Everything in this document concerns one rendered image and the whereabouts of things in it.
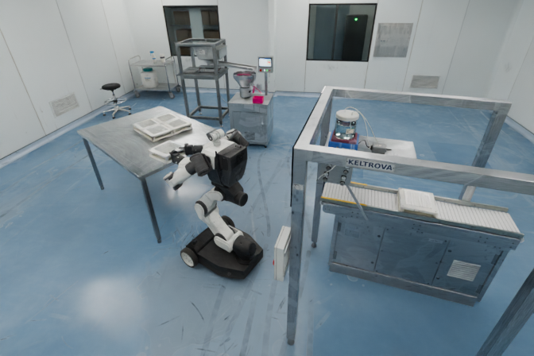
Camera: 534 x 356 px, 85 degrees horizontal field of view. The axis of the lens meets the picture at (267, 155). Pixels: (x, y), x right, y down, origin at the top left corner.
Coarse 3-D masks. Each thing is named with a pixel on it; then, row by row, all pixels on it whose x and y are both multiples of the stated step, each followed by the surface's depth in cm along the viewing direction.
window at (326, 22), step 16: (320, 16) 619; (336, 16) 614; (352, 16) 608; (368, 16) 603; (320, 32) 634; (336, 32) 628; (352, 32) 623; (368, 32) 618; (320, 48) 651; (336, 48) 645; (352, 48) 639; (368, 48) 634
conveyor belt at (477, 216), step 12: (324, 192) 235; (336, 192) 235; (348, 192) 235; (360, 192) 235; (372, 192) 235; (384, 192) 234; (372, 204) 222; (384, 204) 221; (396, 204) 221; (444, 204) 221; (456, 204) 220; (444, 216) 209; (456, 216) 209; (468, 216) 209; (480, 216) 209; (492, 216) 209; (504, 216) 208; (504, 228) 198; (516, 228) 198
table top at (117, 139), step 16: (144, 112) 390; (160, 112) 390; (96, 128) 346; (112, 128) 346; (128, 128) 345; (192, 128) 343; (208, 128) 343; (96, 144) 310; (112, 144) 310; (128, 144) 309; (144, 144) 309; (192, 144) 308; (128, 160) 280; (144, 160) 280; (144, 176) 258
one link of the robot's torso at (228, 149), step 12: (216, 144) 216; (228, 144) 221; (240, 144) 224; (216, 156) 204; (228, 156) 206; (240, 156) 213; (216, 168) 212; (228, 168) 209; (240, 168) 220; (216, 180) 223; (228, 180) 215
